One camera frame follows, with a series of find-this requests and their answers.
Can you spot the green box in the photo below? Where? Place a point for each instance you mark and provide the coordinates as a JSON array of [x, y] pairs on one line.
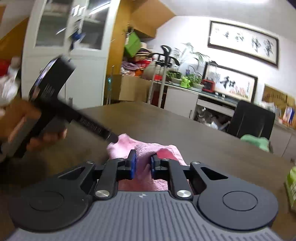
[[133, 44]]

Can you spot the green packet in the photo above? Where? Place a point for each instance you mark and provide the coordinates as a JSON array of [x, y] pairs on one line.
[[291, 187]]

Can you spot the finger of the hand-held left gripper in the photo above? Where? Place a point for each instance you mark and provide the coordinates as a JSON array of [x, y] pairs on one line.
[[92, 124]]

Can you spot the wooden wall cabinet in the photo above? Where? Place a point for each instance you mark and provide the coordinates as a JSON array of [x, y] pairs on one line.
[[150, 20]]

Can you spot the white crumpled plastic bags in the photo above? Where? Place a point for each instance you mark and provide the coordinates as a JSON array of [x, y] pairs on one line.
[[8, 81]]

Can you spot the large framed calligraphy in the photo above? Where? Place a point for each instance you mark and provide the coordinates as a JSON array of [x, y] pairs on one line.
[[242, 41]]

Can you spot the small framed calligraphy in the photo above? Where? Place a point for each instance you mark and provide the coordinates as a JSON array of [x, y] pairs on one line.
[[231, 83]]

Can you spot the black office chair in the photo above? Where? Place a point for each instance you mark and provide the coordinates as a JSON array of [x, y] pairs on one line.
[[167, 58]]

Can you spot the colourful boxes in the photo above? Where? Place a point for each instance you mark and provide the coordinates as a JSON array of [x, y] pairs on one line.
[[288, 115]]

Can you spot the small potted plant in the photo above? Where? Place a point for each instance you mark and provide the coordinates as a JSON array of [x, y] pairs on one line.
[[174, 76]]

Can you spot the red appliance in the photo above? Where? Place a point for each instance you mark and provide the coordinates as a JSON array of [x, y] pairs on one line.
[[208, 85]]

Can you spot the blue key tassel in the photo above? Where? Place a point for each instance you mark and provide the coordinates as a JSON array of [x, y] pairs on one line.
[[77, 37]]

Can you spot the white side desk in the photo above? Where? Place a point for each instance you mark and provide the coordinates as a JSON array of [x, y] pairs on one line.
[[178, 102]]

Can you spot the cardboard box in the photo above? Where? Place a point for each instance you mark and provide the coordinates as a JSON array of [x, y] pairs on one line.
[[134, 89]]

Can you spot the green cloth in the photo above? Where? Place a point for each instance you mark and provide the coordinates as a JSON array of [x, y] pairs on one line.
[[254, 142]]

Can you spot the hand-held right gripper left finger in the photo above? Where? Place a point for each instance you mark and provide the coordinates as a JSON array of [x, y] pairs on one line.
[[132, 166]]

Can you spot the low grey cabinet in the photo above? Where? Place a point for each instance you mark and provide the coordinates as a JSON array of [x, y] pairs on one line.
[[282, 139]]

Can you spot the pink towel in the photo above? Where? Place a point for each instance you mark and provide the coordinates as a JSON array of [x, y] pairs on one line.
[[167, 150]]

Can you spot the golden plaque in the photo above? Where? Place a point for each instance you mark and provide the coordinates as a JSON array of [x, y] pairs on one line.
[[275, 96]]

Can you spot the pile of colourful bags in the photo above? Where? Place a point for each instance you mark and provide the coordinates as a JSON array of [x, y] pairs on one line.
[[138, 63]]

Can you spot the white glass-door cabinet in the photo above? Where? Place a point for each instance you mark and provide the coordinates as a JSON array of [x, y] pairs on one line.
[[92, 69]]

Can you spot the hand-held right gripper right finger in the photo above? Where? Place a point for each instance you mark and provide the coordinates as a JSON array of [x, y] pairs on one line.
[[153, 166]]

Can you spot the bright green watering pot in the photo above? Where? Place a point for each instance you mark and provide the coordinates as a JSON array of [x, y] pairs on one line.
[[185, 83]]

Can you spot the person's left hand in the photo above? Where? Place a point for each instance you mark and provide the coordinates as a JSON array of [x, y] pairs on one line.
[[49, 137]]

